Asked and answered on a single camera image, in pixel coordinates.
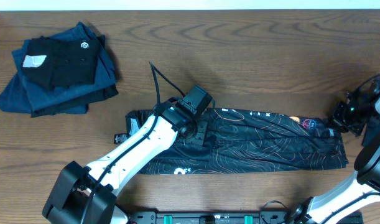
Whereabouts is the blue folded garment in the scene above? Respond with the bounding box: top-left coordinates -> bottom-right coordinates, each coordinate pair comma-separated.
0,22 -> 99,115

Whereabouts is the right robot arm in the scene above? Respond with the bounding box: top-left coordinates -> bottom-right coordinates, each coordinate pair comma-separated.
285,74 -> 380,223

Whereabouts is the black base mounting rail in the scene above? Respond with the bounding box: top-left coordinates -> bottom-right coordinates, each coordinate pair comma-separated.
127,210 -> 364,224

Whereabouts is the black jersey with orange lines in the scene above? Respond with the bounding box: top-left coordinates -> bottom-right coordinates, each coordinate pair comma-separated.
139,108 -> 348,175

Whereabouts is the black folded shirt on stack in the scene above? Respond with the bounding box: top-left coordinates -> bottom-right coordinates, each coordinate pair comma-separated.
22,37 -> 100,90

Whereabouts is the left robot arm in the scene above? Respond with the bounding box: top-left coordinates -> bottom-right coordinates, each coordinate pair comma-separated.
42,85 -> 212,223

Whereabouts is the dark garment at right edge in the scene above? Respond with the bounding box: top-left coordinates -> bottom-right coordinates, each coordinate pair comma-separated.
361,118 -> 380,147

